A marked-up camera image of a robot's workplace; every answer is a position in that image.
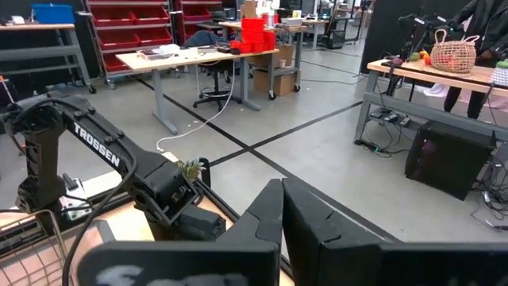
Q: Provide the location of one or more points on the potted green succulent plant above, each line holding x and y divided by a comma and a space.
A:
190, 168

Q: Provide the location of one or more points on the red bin shelving rack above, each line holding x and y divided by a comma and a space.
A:
196, 14
131, 37

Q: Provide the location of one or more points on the small orange toy fruit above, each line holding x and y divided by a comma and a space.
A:
424, 53

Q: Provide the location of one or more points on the black power strip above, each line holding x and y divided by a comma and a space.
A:
391, 117

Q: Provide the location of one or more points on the silver mounting bracket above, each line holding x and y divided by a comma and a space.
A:
77, 202

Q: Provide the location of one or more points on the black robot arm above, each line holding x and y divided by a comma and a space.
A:
416, 29

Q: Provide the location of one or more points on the small red toy fruit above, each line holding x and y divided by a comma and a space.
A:
428, 60

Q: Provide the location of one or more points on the white tray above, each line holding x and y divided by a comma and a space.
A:
158, 52

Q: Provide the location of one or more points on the person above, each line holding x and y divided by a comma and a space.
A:
488, 24

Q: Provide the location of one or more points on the wooden desk on casters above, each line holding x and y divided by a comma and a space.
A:
285, 28

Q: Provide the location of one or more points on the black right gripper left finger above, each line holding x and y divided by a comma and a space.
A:
238, 262

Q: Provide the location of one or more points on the grey metal workbench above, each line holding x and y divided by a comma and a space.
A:
39, 51

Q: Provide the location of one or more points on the white knitted basket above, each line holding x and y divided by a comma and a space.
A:
501, 75

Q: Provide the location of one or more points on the stack of red boxes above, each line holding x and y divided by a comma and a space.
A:
254, 33

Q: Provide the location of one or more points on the long wooden workbench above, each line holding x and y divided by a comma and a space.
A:
436, 75

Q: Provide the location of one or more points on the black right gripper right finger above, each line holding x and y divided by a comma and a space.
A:
337, 254

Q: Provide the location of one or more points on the small green toy fruit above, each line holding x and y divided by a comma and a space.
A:
414, 56

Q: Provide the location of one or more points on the black office chair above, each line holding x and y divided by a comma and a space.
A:
216, 93

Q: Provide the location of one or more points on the brown cardboard box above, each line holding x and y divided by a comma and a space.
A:
274, 57
278, 83

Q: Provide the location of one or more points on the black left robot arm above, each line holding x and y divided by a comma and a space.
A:
95, 145

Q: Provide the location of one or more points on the black computer tower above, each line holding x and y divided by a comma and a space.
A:
448, 159

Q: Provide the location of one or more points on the black partition wall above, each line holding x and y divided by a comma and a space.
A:
381, 32

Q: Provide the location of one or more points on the blue plastic bin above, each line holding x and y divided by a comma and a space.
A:
51, 14

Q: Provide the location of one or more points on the wooden desk grey legs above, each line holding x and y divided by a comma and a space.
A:
166, 61

